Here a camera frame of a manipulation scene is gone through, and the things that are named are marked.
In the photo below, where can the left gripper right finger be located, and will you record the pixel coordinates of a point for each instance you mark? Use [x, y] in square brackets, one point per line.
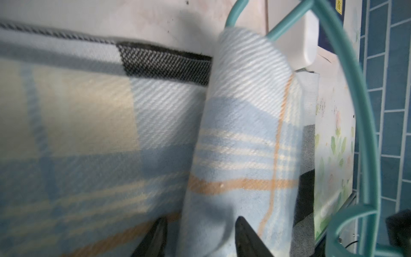
[247, 242]

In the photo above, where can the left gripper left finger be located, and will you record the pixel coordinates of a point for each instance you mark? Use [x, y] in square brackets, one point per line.
[155, 241]

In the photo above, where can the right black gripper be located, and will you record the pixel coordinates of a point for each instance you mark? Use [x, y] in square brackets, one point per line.
[399, 230]

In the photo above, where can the teal plastic hanger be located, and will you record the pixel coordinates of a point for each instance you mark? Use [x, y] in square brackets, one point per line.
[278, 94]

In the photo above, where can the plaid cream blue scarf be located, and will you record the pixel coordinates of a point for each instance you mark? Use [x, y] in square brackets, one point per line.
[96, 144]

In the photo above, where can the black grey checkered mat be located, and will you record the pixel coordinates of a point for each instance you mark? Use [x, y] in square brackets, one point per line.
[163, 62]

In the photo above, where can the white steel clothes rack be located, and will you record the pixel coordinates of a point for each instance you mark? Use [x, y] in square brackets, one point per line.
[294, 29]

